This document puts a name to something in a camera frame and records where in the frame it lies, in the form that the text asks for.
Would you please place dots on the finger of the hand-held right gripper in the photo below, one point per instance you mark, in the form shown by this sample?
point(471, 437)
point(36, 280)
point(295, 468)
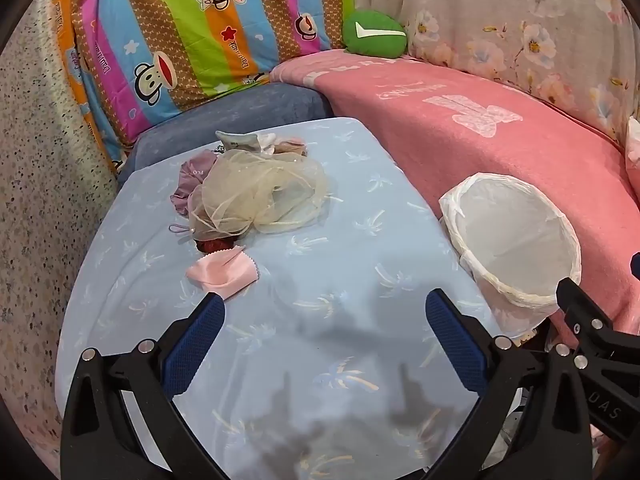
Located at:
point(582, 310)
point(636, 265)

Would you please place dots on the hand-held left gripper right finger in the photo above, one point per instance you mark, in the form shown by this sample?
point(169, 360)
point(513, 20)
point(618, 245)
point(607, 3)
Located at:
point(455, 340)

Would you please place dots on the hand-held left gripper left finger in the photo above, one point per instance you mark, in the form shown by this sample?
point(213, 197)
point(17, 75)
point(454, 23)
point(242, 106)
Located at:
point(195, 340)

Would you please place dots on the pink satin cloth piece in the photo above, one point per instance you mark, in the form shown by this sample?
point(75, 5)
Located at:
point(220, 272)

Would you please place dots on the dark red scrunchie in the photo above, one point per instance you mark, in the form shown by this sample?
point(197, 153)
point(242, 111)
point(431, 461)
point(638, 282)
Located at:
point(210, 246)

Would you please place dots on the white lined trash bin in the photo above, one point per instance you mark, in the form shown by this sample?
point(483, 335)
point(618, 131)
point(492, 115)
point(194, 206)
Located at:
point(510, 230)

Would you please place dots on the cream organza cloth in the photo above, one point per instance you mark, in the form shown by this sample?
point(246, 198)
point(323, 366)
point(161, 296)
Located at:
point(260, 195)

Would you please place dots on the mauve satin cloth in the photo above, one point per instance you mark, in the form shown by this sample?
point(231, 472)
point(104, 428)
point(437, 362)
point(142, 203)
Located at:
point(192, 180)

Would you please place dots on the pale grey cloth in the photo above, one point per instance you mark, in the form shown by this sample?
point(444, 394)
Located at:
point(237, 140)

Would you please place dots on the beige stocking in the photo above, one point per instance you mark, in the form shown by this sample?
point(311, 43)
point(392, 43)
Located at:
point(290, 148)

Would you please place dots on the pink pillow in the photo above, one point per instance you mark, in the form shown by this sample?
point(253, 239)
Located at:
point(634, 155)

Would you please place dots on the light blue palm print tablecloth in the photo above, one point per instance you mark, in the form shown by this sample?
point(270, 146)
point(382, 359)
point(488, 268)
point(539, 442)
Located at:
point(325, 240)

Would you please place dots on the pink blanket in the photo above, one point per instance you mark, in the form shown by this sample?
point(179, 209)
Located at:
point(450, 150)

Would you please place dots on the blue-grey sofa cushion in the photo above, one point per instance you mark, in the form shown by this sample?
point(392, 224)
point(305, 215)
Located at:
point(225, 110)

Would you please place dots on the striped cartoon monkey pillow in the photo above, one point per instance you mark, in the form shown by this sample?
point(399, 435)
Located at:
point(85, 85)

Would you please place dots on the floral beige pillow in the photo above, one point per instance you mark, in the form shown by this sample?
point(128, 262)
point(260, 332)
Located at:
point(500, 20)

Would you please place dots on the colourful striped monkey quilt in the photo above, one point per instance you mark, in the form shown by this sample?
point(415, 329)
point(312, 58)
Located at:
point(190, 35)

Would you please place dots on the green cushion with white tick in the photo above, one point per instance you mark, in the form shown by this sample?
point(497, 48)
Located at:
point(375, 42)

